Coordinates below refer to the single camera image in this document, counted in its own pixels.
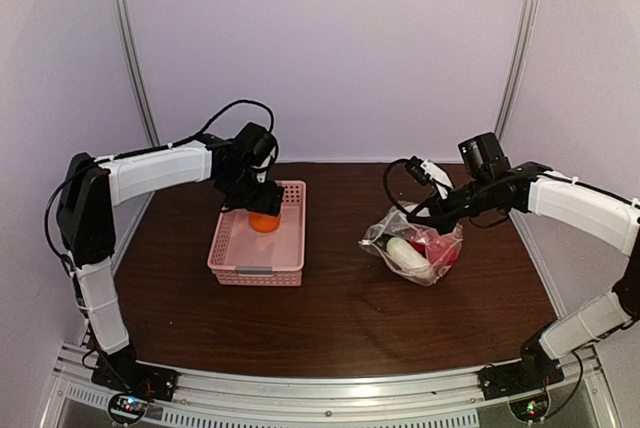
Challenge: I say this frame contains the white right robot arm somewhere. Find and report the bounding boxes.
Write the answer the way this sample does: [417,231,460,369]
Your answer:
[403,157,639,390]

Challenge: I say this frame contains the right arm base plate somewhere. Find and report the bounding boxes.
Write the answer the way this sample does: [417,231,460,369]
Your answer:
[477,362,565,400]

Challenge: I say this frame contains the red toy fruit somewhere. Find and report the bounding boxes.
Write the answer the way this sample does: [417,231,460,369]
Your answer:
[410,235,460,266]

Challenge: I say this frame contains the white toy bun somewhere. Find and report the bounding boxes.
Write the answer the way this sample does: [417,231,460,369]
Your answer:
[385,237,433,281]

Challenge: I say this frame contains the front aluminium rail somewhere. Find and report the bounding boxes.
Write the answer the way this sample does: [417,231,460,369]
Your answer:
[35,343,622,427]

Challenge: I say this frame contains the left aluminium frame post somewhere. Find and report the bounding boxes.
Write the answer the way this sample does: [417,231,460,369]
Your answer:
[103,0,170,174]

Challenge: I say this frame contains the aluminium frame post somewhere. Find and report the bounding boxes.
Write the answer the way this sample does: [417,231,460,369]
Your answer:
[482,0,546,169]
[103,0,170,174]

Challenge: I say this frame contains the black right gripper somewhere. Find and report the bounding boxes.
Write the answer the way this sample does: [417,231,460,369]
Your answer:
[407,175,495,235]

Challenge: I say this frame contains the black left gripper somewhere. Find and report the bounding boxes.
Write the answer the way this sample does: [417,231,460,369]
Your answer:
[220,167,284,216]

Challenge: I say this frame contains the clear zip top bag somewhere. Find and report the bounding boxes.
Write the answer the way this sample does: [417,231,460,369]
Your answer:
[359,206,463,287]

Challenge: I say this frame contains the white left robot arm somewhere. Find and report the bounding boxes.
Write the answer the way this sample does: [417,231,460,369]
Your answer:
[56,122,284,392]

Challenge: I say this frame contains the orange toy fruit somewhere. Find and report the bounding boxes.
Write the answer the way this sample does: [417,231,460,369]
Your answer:
[248,212,281,234]

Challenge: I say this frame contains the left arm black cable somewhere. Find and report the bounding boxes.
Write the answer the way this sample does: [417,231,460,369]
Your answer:
[159,99,276,154]

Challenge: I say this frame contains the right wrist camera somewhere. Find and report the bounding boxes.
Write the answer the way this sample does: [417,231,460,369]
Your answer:
[405,156,453,199]

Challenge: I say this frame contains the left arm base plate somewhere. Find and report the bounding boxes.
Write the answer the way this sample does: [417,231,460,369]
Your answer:
[91,354,178,402]

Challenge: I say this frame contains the pink plastic basket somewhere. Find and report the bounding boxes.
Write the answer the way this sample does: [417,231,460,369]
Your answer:
[208,180,307,287]

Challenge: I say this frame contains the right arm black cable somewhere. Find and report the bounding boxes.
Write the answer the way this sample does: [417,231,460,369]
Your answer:
[382,157,426,219]

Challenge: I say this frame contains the right aluminium frame post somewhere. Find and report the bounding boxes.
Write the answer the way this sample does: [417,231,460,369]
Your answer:
[482,0,546,169]

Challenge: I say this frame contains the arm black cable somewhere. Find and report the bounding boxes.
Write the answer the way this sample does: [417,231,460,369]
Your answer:
[382,157,426,219]
[159,99,276,154]

